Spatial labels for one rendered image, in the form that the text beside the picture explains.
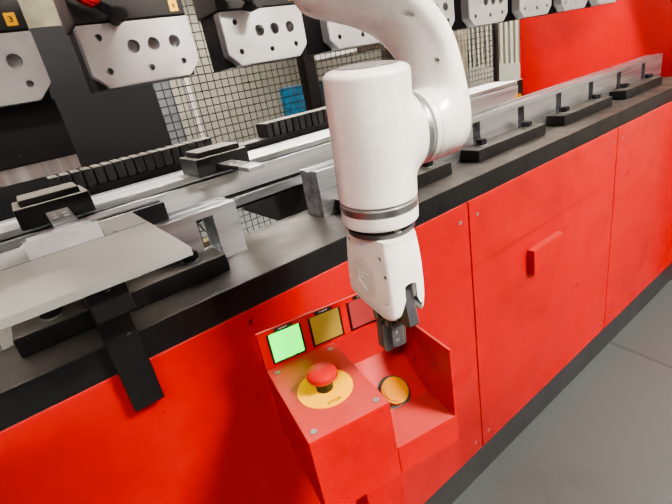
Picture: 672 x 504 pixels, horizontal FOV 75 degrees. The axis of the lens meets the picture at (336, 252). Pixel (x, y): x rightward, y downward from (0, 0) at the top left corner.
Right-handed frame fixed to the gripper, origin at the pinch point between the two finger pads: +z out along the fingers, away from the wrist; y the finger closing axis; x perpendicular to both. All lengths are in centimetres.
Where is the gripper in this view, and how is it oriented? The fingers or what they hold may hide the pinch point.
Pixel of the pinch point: (391, 332)
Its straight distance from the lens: 56.8
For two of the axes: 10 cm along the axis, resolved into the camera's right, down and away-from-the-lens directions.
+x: 8.8, -3.2, 3.5
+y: 4.5, 3.6, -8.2
